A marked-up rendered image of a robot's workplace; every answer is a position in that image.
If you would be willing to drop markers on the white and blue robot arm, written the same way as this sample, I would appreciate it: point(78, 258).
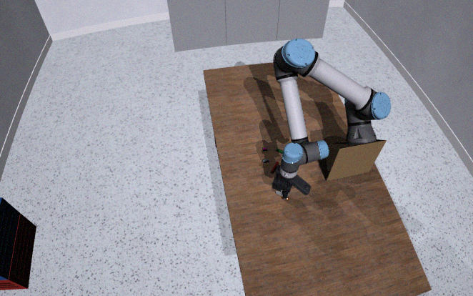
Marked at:
point(364, 104)

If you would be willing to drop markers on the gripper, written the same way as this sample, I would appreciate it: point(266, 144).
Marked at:
point(281, 184)

